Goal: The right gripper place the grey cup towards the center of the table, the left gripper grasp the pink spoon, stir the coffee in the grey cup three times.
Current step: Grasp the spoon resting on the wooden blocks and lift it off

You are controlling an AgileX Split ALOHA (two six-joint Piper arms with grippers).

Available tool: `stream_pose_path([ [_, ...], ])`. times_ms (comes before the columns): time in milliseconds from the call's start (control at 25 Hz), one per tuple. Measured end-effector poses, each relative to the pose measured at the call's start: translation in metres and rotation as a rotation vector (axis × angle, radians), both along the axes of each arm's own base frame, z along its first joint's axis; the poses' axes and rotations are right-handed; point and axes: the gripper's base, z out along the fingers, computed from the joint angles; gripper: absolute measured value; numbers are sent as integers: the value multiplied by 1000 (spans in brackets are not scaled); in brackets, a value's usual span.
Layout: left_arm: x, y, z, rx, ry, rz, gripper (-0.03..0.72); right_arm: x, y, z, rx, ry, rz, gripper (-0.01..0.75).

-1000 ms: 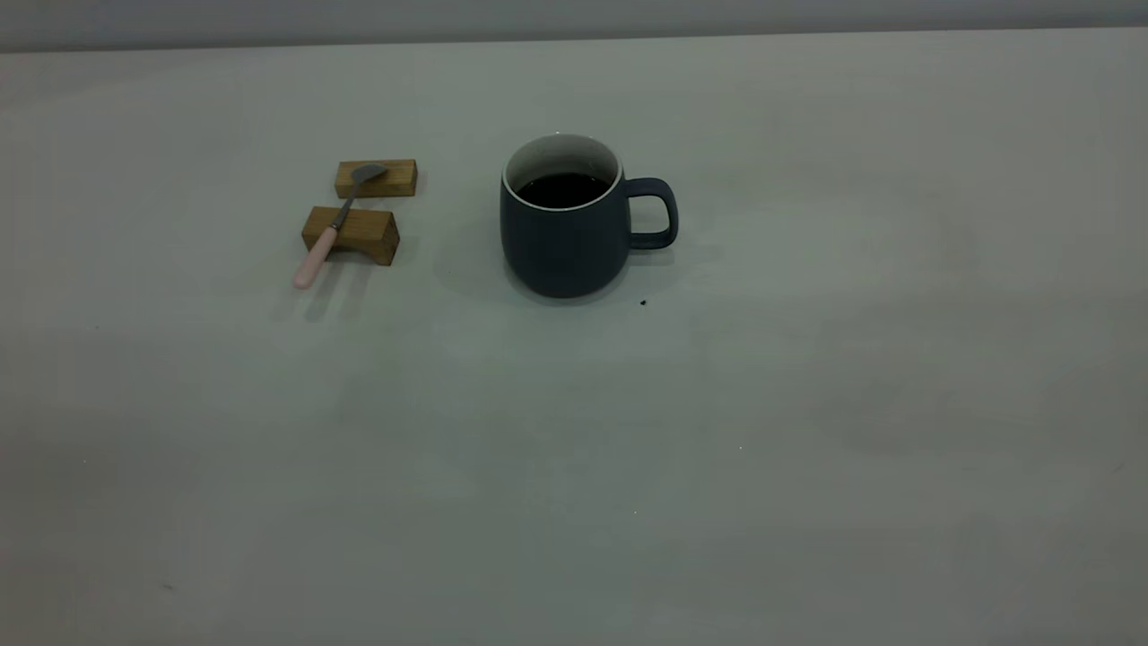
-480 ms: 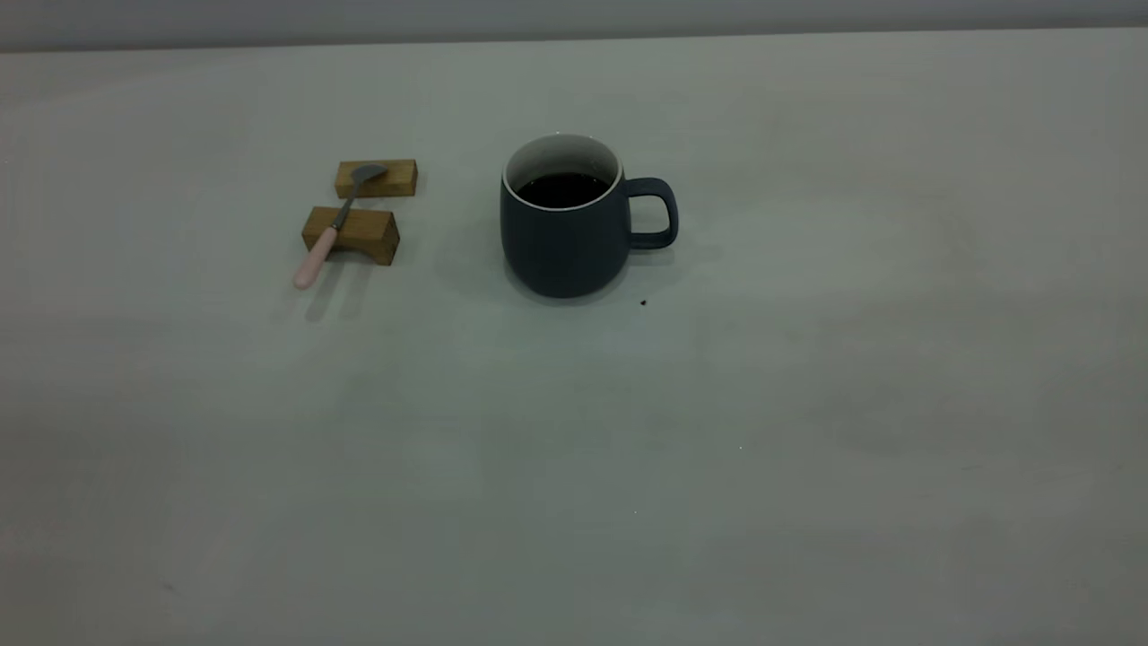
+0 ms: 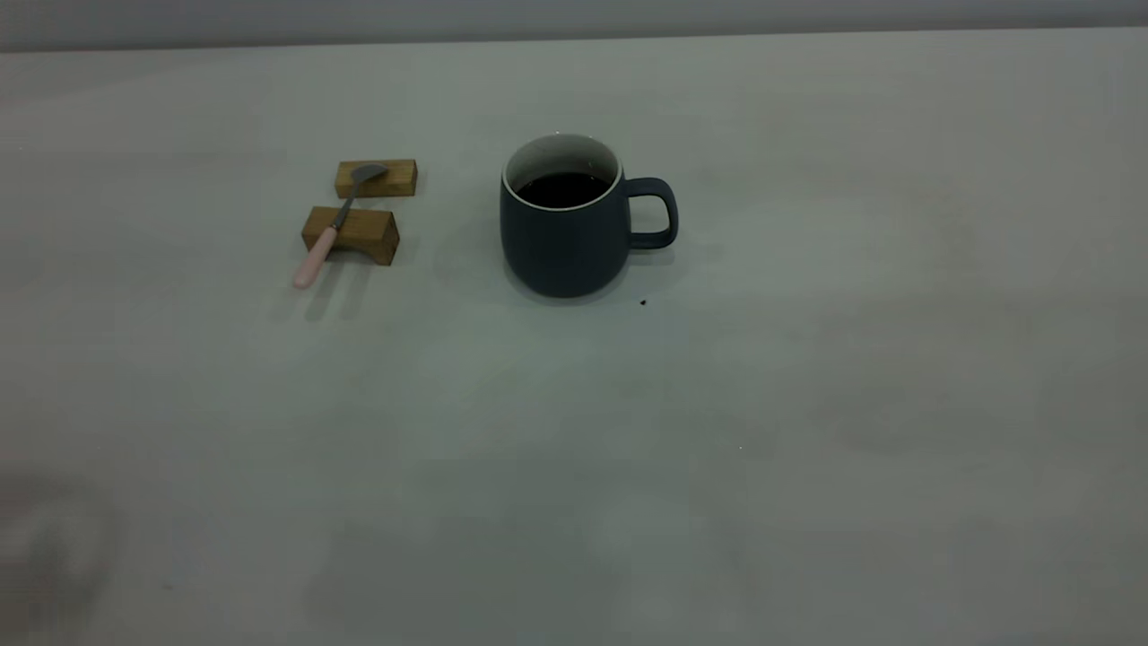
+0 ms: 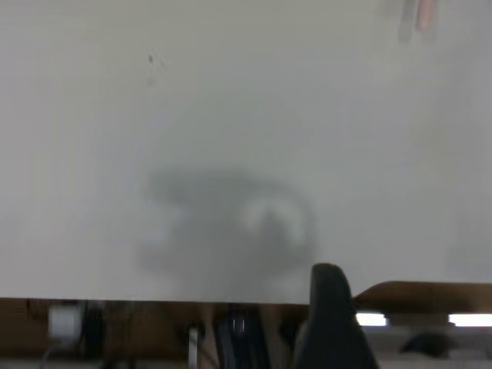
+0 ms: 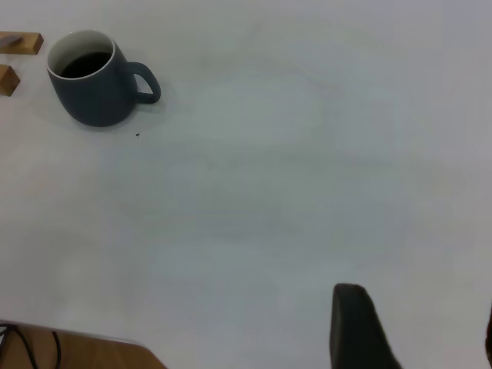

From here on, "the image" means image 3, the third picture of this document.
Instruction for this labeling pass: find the dark grey ceramic cup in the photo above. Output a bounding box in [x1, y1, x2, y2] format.
[499, 133, 680, 300]

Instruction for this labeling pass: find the flat wooden block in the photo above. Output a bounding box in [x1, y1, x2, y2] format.
[335, 159, 419, 200]

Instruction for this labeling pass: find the notched wooden block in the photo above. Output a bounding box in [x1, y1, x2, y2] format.
[300, 205, 401, 267]

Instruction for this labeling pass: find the pink handled metal spoon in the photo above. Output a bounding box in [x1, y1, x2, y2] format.
[292, 162, 390, 290]

